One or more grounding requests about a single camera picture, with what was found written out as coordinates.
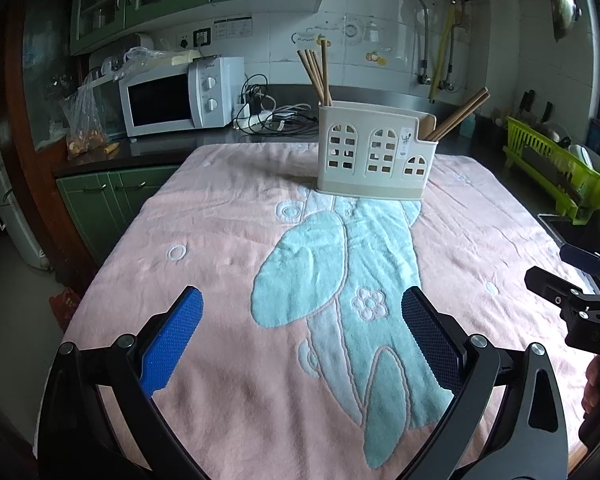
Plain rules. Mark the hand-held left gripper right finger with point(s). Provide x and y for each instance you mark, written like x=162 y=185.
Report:
x=432 y=340

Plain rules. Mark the white refrigerator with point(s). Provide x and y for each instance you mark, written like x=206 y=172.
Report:
x=10 y=185

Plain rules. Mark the white microwave oven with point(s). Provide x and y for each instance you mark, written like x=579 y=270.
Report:
x=155 y=105

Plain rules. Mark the cream plastic utensil holder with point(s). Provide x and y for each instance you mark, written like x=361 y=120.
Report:
x=370 y=185

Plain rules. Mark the white power strip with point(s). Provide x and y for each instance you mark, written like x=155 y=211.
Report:
x=252 y=114

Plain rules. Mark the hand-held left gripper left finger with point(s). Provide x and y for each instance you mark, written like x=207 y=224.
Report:
x=172 y=340

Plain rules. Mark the green base cabinet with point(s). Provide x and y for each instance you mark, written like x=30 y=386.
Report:
x=110 y=210

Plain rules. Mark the set of wooden chopsticks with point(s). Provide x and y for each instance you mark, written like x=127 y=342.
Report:
x=324 y=75

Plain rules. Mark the crumpled clear plastic bag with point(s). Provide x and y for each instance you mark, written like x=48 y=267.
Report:
x=147 y=56

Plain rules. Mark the black wall outlet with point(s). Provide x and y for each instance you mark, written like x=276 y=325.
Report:
x=202 y=37

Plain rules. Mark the fruit wall decals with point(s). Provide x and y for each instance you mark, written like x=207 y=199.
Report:
x=375 y=57

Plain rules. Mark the red bag on floor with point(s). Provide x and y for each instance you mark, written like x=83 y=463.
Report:
x=65 y=310

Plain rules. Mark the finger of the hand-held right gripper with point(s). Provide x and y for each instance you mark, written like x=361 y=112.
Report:
x=580 y=256
x=550 y=285

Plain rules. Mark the hanging metal pan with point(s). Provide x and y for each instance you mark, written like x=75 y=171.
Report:
x=565 y=0

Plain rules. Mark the yellow pipe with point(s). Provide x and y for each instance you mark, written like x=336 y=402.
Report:
x=442 y=50

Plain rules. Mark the green dish rack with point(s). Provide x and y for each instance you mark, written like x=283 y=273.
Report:
x=555 y=170

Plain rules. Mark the white wall notice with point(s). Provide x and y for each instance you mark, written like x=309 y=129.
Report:
x=232 y=29

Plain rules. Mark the pink and teal towel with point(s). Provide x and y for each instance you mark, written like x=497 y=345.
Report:
x=205 y=240

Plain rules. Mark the clear plastic bag with food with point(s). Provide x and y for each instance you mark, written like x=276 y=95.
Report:
x=85 y=120

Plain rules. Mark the small tan food piece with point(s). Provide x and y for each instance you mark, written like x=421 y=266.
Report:
x=111 y=149

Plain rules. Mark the white plates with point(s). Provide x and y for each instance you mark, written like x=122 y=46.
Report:
x=582 y=157

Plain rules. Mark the cream flat board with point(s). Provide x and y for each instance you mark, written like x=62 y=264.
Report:
x=180 y=60

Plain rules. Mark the green wall cabinets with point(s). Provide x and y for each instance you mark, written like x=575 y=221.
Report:
x=180 y=0

